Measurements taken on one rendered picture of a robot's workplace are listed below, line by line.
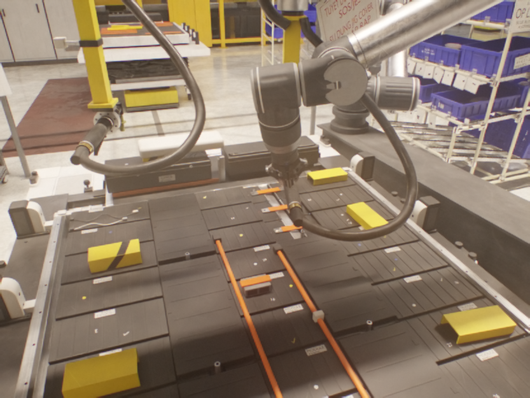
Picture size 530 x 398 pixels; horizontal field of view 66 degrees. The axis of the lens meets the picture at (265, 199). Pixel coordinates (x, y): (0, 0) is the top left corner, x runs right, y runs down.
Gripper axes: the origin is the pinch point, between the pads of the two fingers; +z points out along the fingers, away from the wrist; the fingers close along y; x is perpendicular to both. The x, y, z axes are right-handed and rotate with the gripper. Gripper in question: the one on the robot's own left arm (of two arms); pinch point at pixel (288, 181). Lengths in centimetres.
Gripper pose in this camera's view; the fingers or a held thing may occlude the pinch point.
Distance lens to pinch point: 123.0
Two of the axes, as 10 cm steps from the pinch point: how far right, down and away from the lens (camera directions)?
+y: 9.8, -1.8, -0.4
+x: -1.1, -7.6, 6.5
